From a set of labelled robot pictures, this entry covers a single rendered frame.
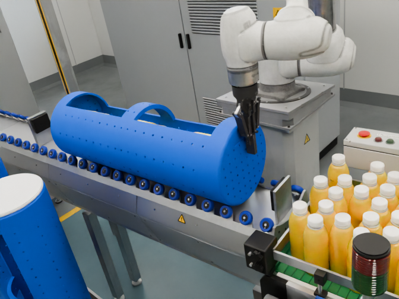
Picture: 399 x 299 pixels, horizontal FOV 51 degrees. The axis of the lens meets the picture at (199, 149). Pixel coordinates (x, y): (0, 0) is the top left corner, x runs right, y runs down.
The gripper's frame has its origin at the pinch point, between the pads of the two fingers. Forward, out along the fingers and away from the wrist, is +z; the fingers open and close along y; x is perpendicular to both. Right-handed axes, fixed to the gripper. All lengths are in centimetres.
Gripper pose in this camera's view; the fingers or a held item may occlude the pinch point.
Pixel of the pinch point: (251, 143)
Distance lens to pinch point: 132.3
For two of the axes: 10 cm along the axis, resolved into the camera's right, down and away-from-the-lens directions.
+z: 1.6, 8.6, 4.8
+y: 6.0, -4.7, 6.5
